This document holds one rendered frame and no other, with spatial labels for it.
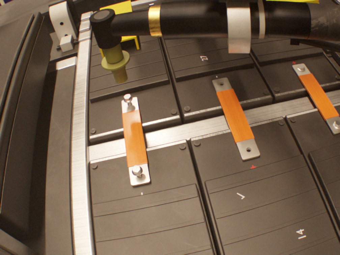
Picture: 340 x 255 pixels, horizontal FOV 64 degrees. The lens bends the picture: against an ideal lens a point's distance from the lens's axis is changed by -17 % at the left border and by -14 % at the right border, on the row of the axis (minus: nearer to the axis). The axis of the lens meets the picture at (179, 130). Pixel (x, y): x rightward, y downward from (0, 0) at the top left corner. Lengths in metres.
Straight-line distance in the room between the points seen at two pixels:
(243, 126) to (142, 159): 0.14
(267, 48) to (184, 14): 0.24
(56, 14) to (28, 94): 0.44
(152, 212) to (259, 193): 0.13
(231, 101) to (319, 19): 0.19
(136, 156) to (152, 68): 0.17
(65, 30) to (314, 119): 0.70
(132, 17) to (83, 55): 0.29
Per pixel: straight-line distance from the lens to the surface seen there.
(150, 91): 0.50
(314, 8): 0.37
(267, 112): 0.47
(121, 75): 0.43
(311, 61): 0.56
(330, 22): 0.37
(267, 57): 0.54
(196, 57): 0.53
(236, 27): 0.33
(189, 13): 0.34
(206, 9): 0.35
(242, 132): 0.42
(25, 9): 1.29
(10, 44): 0.56
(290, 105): 0.49
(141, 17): 0.36
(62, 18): 0.89
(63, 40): 0.90
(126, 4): 0.68
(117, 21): 0.37
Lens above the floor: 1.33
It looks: 51 degrees down
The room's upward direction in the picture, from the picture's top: 11 degrees counter-clockwise
